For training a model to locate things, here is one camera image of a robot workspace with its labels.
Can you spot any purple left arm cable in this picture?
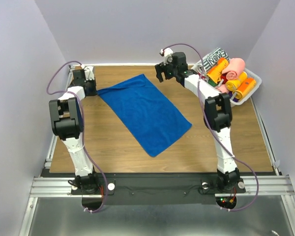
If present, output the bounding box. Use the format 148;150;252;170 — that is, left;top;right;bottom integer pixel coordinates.
47;60;106;214

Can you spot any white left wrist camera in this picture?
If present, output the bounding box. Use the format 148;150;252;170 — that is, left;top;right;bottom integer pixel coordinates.
84;66;95;81

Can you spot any aluminium frame rail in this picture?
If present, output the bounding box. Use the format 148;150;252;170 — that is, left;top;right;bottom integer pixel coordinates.
29;175;295;198

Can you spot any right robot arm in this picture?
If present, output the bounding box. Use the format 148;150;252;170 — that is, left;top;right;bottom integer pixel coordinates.
155;48;240;192

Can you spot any blue towel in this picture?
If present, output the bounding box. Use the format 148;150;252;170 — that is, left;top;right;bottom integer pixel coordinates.
98;74;192;157

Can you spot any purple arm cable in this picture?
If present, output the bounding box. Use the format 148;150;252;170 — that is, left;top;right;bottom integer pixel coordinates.
163;43;259;212
47;60;106;214

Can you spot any white plastic basket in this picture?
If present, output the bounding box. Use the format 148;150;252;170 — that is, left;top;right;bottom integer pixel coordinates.
192;49;262;105

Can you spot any green rolled towel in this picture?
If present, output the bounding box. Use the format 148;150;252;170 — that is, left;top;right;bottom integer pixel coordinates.
208;80;217;87

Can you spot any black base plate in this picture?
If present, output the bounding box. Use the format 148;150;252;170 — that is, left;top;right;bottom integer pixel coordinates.
31;173;234;209

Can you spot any pink rolled towel in basket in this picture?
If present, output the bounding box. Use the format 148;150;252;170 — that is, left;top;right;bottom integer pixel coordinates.
217;84;230;93

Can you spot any pink towel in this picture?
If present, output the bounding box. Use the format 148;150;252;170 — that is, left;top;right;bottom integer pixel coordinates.
217;84;230;93
222;58;245;80

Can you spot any orange rolled towel purple spot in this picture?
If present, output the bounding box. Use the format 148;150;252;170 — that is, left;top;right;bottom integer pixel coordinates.
233;77;257;101

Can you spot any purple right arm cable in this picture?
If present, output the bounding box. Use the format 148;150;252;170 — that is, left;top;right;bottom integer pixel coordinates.
163;43;259;212

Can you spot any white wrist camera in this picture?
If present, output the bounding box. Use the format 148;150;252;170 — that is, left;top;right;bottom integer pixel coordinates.
84;66;95;81
160;48;174;65

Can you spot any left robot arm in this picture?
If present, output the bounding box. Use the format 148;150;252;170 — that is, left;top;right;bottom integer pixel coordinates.
49;69;100;194

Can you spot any black white striped towel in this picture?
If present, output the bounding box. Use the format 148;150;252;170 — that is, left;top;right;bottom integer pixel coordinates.
195;47;230;73

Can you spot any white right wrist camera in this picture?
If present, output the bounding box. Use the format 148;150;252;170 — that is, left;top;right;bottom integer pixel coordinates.
160;48;174;65

